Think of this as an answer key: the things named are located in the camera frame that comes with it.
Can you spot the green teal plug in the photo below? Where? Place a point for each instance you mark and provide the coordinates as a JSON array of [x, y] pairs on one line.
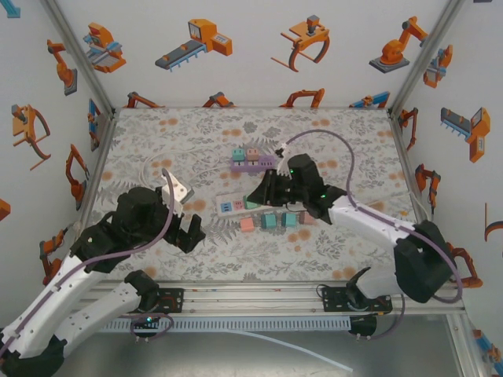
[[250, 203]]

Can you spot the light pink plug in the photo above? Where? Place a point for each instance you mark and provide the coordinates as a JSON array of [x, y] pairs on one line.
[[247, 224]]

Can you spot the white power strip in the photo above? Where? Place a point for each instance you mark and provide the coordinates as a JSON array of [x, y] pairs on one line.
[[230, 205]]

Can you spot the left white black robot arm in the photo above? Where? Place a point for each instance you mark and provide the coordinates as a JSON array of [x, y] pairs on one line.
[[47, 314]]

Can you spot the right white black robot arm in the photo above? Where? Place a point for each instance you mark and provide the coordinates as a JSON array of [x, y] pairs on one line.
[[373, 224]]

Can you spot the pink plug on purple strip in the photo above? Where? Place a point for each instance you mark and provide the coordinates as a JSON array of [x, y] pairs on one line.
[[252, 154]]

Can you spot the dusty pink plug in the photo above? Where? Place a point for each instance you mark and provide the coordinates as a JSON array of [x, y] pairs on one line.
[[307, 218]]

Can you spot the teal plug on purple strip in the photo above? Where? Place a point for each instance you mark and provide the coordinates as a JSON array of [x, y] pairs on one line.
[[238, 155]]

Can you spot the purple power strip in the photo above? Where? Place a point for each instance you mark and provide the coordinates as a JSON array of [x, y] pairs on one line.
[[253, 165]]

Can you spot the floral table mat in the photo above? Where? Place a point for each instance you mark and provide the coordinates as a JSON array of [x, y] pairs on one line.
[[236, 259]]

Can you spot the white plastic tube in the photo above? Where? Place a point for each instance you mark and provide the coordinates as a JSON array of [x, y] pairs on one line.
[[298, 347]]

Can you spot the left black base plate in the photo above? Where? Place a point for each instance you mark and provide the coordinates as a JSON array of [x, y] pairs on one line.
[[173, 300]]

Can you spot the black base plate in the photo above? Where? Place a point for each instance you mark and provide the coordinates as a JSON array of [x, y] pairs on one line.
[[334, 300], [173, 300]]

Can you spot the left aluminium side rail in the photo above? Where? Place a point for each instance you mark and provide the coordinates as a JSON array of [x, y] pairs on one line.
[[100, 157]]

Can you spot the aluminium side rail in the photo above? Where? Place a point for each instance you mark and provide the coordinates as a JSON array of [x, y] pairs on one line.
[[408, 176], [100, 157]]

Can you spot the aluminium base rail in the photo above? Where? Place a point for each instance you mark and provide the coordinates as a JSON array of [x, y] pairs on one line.
[[251, 300]]

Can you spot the right aluminium side rail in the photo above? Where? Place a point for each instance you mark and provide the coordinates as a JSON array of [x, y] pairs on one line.
[[408, 176]]

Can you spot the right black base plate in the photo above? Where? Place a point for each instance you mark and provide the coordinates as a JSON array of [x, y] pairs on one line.
[[334, 300]]

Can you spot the left aluminium frame post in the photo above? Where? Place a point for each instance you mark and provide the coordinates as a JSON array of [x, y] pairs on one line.
[[74, 47]]

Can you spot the aluminium frame post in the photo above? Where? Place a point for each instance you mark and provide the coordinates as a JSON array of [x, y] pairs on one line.
[[74, 47], [428, 47]]

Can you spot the right aluminium frame post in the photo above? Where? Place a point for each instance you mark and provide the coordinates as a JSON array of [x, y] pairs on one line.
[[428, 47]]

